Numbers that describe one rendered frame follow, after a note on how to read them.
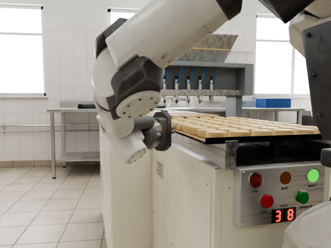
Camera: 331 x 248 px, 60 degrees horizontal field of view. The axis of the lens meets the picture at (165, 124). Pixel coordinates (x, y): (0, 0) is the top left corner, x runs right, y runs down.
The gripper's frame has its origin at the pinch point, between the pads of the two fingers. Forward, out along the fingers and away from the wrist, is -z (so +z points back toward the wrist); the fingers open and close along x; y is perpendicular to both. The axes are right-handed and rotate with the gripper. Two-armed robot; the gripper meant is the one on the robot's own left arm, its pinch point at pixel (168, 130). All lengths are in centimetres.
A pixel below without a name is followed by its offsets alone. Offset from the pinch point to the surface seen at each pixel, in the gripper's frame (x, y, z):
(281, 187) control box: -11.8, -35.1, 6.7
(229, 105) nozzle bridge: 7, 6, -80
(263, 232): -24.0, -31.0, 6.2
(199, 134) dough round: 0.6, -16.0, 12.1
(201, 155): -5.6, -14.8, 8.0
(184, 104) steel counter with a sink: 8, 154, -318
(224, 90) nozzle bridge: 15, 3, -62
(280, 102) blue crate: 11, 22, -359
